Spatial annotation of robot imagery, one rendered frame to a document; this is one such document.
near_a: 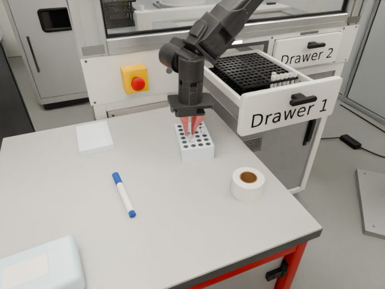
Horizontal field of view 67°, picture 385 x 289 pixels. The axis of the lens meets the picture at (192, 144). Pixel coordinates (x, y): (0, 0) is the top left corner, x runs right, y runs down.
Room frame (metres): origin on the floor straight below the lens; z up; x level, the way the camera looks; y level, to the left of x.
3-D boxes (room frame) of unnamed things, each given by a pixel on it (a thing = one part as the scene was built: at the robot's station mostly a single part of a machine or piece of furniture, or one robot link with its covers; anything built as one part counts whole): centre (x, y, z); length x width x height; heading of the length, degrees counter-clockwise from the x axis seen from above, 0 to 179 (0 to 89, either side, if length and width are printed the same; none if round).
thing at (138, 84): (0.78, 0.16, 0.88); 0.04 x 0.03 x 0.04; 112
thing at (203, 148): (0.63, 0.00, 0.78); 0.12 x 0.08 x 0.04; 12
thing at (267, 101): (0.65, -0.25, 0.87); 0.29 x 0.02 x 0.11; 112
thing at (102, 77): (1.42, 0.01, 0.87); 1.02 x 0.95 x 0.14; 112
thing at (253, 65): (0.84, -0.17, 0.87); 0.22 x 0.18 x 0.06; 22
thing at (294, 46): (1.07, -0.42, 0.87); 0.29 x 0.02 x 0.11; 112
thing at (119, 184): (0.45, 0.15, 0.77); 0.14 x 0.02 x 0.02; 27
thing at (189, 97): (0.62, 0.00, 0.92); 0.10 x 0.07 x 0.07; 102
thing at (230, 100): (0.85, -0.17, 0.86); 0.40 x 0.26 x 0.06; 22
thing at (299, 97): (0.63, -0.26, 0.91); 0.07 x 0.04 x 0.01; 112
